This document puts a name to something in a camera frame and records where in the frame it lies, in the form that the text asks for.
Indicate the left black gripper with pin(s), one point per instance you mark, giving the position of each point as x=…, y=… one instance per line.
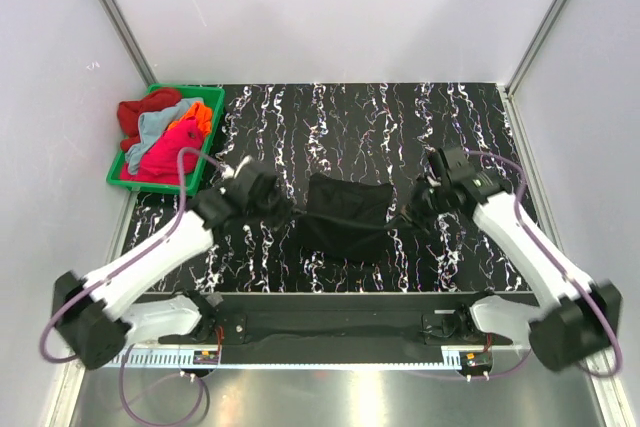
x=286, y=208

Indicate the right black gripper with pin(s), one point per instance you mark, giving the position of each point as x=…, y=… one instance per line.
x=413, y=211

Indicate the black t shirt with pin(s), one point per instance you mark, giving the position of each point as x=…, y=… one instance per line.
x=347, y=220

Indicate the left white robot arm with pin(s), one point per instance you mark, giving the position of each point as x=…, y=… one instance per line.
x=117, y=287

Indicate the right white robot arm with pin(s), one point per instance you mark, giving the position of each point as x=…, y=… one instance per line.
x=551, y=276

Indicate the black marbled table mat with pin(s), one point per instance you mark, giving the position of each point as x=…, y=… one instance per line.
x=372, y=133

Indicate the orange t shirt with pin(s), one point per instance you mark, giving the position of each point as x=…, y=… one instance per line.
x=201, y=114

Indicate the magenta t shirt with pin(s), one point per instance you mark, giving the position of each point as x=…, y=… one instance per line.
x=159, y=164

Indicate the green plastic bin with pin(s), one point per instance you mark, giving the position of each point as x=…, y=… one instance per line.
x=213, y=97

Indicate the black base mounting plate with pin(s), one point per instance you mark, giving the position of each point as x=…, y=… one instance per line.
x=337, y=329

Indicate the light blue t shirt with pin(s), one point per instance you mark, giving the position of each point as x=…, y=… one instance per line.
x=151, y=125

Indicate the dark red t shirt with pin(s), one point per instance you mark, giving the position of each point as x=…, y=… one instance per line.
x=129, y=112

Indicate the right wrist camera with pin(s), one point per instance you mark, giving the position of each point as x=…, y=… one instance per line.
x=451, y=167

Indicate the aluminium rail profile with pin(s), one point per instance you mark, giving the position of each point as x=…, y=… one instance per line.
x=97, y=338

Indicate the right corner frame post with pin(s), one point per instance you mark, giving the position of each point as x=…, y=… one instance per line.
x=545, y=28

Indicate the corner frame post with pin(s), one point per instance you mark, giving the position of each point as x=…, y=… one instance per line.
x=128, y=40
x=545, y=28

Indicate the left corner frame post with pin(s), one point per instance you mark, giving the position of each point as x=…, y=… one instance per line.
x=128, y=40

